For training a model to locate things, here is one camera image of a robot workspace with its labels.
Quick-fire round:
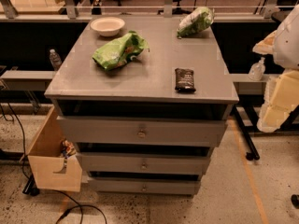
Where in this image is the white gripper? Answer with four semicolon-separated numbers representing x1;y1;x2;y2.
257;69;299;133

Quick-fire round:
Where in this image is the grey top drawer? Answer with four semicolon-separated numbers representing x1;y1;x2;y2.
55;100;232;147

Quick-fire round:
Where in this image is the grey drawer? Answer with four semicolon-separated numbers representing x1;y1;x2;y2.
78;143;213;175
88;171;200;195
55;100;232;147

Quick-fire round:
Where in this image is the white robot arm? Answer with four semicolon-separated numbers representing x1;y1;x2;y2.
252;5;299;133

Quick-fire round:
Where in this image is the grey drawer cabinet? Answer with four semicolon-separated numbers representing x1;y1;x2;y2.
44;14;240;197

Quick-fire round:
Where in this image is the grey bottom drawer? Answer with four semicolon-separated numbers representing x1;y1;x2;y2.
88;171;200;195

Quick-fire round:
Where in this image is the grey middle drawer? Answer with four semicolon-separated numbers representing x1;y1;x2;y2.
78;143;213;175

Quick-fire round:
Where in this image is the wooden open box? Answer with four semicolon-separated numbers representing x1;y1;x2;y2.
27;107;82;192

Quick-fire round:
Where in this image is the clear sanitizer pump bottle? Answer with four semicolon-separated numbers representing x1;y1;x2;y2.
249;57;265;81

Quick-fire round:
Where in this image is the grey right bench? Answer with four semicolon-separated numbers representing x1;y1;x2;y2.
230;74;278;95

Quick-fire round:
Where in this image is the grey bench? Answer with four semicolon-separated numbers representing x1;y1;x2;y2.
1;70;56;91
230;74;278;95

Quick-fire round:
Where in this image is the dark brown snack packet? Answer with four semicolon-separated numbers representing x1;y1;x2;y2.
175;68;196;92

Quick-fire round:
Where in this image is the green chip bag rear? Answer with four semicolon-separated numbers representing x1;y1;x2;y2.
177;7;214;38

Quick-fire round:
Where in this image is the green chip bag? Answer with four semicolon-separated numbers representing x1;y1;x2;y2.
92;31;149;71
177;7;214;38

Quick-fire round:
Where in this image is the green chip bag front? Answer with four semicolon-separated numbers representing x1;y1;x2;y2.
92;31;149;71

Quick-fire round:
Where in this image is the white bowl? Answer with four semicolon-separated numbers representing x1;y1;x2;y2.
91;17;125;37

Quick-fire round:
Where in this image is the clear water bottle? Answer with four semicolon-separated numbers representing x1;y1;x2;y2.
50;49;62;71

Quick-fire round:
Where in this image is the grey left bench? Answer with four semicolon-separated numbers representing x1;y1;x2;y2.
1;70;56;91

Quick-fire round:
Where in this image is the black floor cable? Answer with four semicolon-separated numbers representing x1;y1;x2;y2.
0;101;108;224

